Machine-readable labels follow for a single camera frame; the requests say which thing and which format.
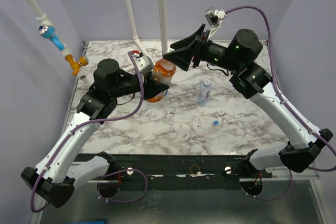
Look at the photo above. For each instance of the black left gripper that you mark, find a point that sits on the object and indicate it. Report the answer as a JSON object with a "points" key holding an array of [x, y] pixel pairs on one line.
{"points": [[151, 87]]}

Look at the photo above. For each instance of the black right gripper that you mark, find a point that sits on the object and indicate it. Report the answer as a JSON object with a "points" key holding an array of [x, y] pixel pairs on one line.
{"points": [[197, 51]]}

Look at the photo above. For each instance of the orange tea bottle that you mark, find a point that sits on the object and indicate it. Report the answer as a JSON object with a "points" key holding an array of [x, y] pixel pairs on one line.
{"points": [[163, 72]]}

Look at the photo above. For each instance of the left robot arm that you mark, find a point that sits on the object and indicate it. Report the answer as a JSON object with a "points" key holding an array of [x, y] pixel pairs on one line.
{"points": [[52, 178]]}

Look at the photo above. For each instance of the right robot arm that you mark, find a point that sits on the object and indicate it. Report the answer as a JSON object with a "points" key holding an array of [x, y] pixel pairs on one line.
{"points": [[305, 140]]}

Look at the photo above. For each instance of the white vertical pole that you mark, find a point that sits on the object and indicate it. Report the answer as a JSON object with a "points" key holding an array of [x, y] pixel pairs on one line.
{"points": [[163, 24]]}

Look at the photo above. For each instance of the yellow plastic faucet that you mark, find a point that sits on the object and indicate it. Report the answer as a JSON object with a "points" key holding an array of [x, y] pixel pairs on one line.
{"points": [[76, 65]]}

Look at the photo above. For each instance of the blue plastic faucet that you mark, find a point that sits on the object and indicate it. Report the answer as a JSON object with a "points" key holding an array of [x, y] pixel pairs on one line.
{"points": [[48, 32]]}

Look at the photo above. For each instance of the blue object at bottom edge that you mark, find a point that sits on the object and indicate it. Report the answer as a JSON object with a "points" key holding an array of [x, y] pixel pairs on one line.
{"points": [[97, 222]]}

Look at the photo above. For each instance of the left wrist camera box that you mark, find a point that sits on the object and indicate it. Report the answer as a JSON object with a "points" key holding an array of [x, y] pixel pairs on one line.
{"points": [[144, 64]]}

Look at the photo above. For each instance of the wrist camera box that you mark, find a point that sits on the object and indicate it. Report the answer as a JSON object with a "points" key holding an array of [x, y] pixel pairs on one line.
{"points": [[214, 17], [144, 64]]}

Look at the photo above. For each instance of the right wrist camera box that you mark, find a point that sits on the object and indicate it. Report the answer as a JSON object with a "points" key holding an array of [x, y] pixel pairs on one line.
{"points": [[214, 17]]}

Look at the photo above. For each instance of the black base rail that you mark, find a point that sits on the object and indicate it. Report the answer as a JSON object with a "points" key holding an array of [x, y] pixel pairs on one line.
{"points": [[180, 172]]}

